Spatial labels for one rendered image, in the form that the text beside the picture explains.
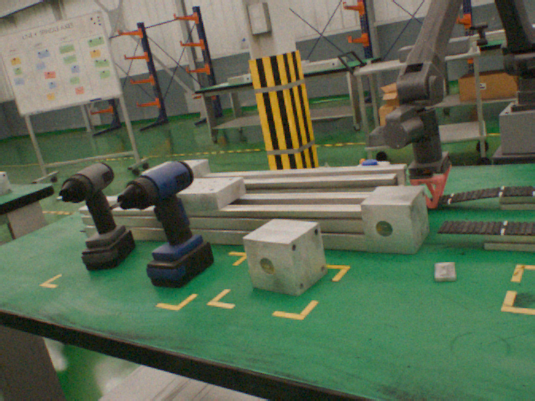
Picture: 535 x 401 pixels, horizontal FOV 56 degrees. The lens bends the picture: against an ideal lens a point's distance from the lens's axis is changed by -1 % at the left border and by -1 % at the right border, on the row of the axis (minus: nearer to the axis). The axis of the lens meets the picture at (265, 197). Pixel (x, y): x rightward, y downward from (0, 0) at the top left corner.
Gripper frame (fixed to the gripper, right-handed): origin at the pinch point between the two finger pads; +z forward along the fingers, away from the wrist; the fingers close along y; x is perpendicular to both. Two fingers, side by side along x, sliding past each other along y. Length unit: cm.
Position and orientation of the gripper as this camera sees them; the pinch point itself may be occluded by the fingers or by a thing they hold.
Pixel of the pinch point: (435, 200)
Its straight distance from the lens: 114.5
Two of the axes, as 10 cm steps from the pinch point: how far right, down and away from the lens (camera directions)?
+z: 2.3, 9.3, 2.7
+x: 8.4, -0.5, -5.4
